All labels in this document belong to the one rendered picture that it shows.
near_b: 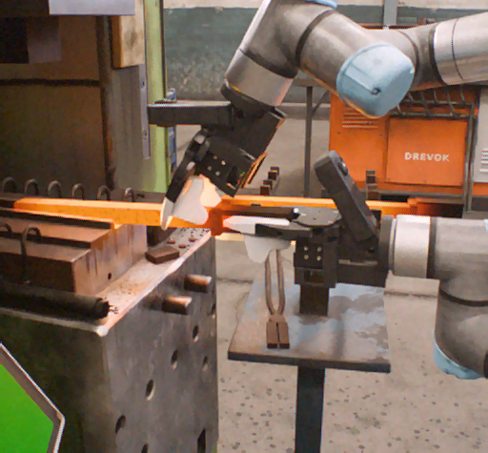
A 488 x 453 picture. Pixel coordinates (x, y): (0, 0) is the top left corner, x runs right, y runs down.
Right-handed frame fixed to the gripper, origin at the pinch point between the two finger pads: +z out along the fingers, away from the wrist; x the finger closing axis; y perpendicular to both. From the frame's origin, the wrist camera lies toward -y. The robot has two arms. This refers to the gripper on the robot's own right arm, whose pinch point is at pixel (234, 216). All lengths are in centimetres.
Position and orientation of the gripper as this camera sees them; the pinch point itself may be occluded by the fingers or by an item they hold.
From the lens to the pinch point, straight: 77.7
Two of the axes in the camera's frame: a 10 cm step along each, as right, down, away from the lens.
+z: -9.5, -0.7, 2.9
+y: 0.2, 9.5, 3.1
